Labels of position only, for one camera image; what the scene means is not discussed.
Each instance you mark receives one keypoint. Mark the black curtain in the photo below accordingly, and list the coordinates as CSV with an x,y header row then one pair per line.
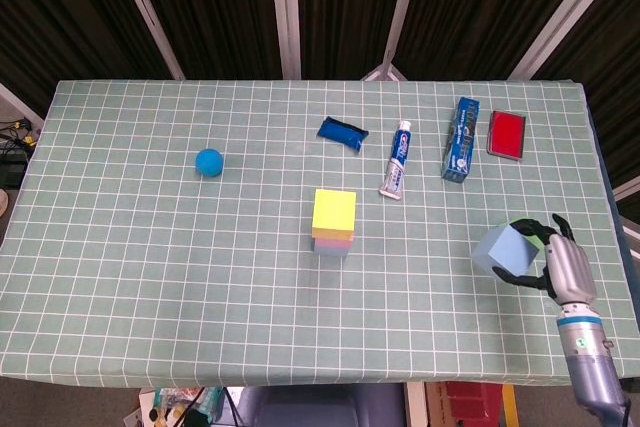
x,y
220,7

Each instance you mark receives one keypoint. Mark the blue toothpaste carton box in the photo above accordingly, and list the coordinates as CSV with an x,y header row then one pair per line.
x,y
461,142

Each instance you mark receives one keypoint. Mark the red flat box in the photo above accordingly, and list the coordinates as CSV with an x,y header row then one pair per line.
x,y
507,134

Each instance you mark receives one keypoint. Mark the yellow cube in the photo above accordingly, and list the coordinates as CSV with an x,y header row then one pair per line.
x,y
334,209

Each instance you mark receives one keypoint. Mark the dark blue plastic pouch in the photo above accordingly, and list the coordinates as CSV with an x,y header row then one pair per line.
x,y
342,132

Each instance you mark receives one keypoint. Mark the white table leg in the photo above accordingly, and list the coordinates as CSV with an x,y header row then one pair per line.
x,y
414,404

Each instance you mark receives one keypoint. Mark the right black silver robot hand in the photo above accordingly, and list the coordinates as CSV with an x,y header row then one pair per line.
x,y
570,272

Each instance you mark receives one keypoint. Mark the teal patterned bag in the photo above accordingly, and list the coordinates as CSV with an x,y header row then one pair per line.
x,y
172,399

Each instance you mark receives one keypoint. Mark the grey-blue chair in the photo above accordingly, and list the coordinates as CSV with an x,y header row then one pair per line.
x,y
320,407

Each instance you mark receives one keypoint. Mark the pink cube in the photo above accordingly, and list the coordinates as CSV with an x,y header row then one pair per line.
x,y
332,243

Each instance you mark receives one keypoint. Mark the white metal frame post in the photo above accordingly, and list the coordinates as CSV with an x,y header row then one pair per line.
x,y
286,12
150,17
397,22
560,22

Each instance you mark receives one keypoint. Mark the blue ball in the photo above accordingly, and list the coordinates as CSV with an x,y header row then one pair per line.
x,y
209,162

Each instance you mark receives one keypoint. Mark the white blue toothpaste tube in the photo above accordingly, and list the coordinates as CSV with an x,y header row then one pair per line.
x,y
397,159

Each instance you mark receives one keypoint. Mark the green checked tablecloth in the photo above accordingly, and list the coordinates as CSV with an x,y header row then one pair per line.
x,y
150,272

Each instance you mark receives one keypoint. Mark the green cube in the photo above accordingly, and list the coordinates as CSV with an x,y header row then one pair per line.
x,y
533,242

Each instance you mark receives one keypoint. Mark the red plastic crate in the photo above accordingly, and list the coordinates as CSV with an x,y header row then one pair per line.
x,y
472,399

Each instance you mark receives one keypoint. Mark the light blue cube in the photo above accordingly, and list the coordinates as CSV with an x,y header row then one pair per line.
x,y
510,252
331,251

